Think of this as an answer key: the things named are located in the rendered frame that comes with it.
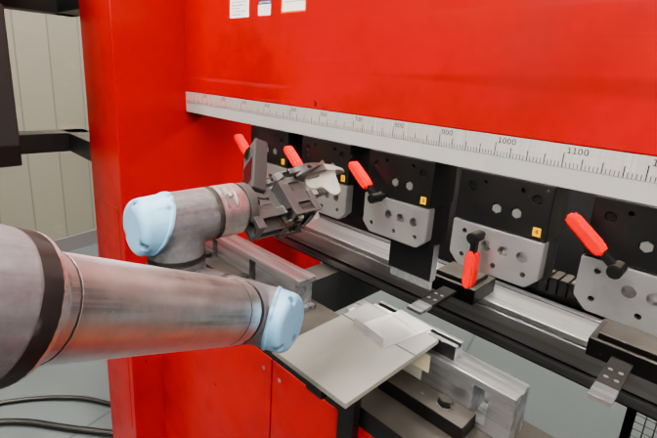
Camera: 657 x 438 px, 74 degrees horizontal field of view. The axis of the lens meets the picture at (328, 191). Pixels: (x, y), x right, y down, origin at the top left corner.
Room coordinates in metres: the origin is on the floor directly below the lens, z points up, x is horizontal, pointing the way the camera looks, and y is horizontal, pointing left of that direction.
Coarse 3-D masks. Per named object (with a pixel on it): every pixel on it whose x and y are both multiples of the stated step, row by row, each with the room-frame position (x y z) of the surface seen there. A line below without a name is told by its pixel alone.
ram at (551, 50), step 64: (192, 0) 1.35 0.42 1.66; (256, 0) 1.13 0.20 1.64; (320, 0) 0.98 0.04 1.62; (384, 0) 0.86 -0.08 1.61; (448, 0) 0.77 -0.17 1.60; (512, 0) 0.69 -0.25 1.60; (576, 0) 0.63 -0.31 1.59; (640, 0) 0.58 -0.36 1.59; (192, 64) 1.36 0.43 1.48; (256, 64) 1.13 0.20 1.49; (320, 64) 0.97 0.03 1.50; (384, 64) 0.85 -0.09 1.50; (448, 64) 0.76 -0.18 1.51; (512, 64) 0.68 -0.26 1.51; (576, 64) 0.62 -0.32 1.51; (640, 64) 0.57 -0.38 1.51; (320, 128) 0.96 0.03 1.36; (512, 128) 0.67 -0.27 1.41; (576, 128) 0.61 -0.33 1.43; (640, 128) 0.56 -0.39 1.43; (640, 192) 0.55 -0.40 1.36
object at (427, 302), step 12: (456, 264) 1.03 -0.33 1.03; (444, 276) 0.98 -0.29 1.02; (456, 276) 0.96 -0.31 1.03; (480, 276) 0.97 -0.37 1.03; (444, 288) 0.95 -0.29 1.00; (456, 288) 0.94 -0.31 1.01; (468, 288) 0.92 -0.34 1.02; (480, 288) 0.93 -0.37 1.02; (492, 288) 0.98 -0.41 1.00; (420, 300) 0.89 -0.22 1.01; (432, 300) 0.89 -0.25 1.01; (444, 300) 0.90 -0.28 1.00; (468, 300) 0.92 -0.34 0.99; (420, 312) 0.84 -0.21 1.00
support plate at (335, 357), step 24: (360, 312) 0.83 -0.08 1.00; (384, 312) 0.83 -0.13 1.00; (312, 336) 0.73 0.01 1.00; (336, 336) 0.73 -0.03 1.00; (360, 336) 0.74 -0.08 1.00; (432, 336) 0.75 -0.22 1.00; (288, 360) 0.65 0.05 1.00; (312, 360) 0.66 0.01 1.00; (336, 360) 0.66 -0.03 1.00; (360, 360) 0.67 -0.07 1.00; (384, 360) 0.67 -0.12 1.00; (408, 360) 0.67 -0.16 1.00; (336, 384) 0.60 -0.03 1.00; (360, 384) 0.60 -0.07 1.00
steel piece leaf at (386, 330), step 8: (376, 320) 0.80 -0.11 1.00; (384, 320) 0.80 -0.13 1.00; (392, 320) 0.80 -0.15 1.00; (360, 328) 0.75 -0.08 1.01; (368, 328) 0.74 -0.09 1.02; (376, 328) 0.76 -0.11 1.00; (384, 328) 0.77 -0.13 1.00; (392, 328) 0.77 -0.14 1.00; (400, 328) 0.77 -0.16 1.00; (408, 328) 0.77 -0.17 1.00; (368, 336) 0.74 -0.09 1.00; (376, 336) 0.72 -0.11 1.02; (384, 336) 0.74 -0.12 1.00; (392, 336) 0.74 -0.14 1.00; (400, 336) 0.74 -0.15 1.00; (408, 336) 0.74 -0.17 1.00; (376, 344) 0.71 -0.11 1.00; (384, 344) 0.71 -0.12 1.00; (392, 344) 0.72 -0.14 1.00
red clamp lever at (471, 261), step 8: (472, 232) 0.66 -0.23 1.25; (480, 232) 0.66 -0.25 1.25; (472, 240) 0.65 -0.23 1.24; (480, 240) 0.66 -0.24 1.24; (472, 248) 0.66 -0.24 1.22; (472, 256) 0.65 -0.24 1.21; (464, 264) 0.66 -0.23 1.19; (472, 264) 0.65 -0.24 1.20; (464, 272) 0.66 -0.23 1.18; (472, 272) 0.65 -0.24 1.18; (464, 280) 0.66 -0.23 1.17; (472, 280) 0.65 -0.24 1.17
